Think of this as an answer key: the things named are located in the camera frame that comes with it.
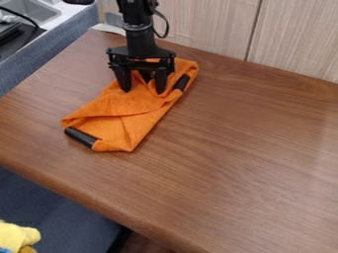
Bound orange cloth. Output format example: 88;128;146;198
59;57;202;153

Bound toy sink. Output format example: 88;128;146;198
0;0;64;27

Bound yellow plush toy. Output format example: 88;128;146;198
0;219;42;253

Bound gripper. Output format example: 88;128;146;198
104;29;179;96

